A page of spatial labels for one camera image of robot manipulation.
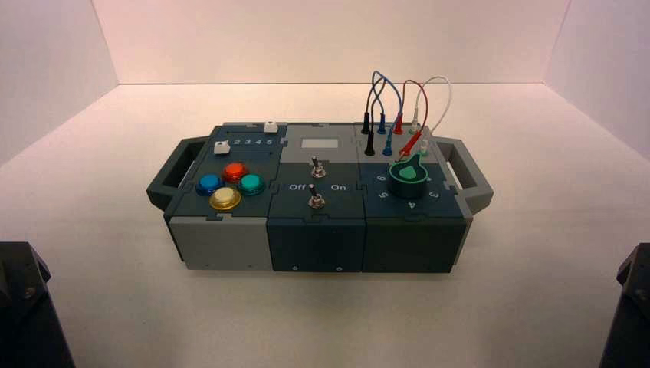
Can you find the blue push button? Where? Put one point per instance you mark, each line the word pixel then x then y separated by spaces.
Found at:
pixel 209 183

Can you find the green and black rotary knob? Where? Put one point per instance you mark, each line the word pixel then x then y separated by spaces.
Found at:
pixel 409 176

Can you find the yellow push button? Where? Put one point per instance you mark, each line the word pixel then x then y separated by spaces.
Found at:
pixel 225 197

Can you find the grey and teal control box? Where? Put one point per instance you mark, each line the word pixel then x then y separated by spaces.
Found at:
pixel 315 244

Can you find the metal toggle switch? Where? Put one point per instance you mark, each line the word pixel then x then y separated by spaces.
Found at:
pixel 316 202
pixel 318 171

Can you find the red push button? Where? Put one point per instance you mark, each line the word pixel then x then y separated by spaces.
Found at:
pixel 235 171

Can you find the green push button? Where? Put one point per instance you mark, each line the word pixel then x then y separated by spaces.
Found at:
pixel 251 183

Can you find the white slider knob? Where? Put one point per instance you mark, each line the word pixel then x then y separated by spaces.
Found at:
pixel 270 127
pixel 222 148

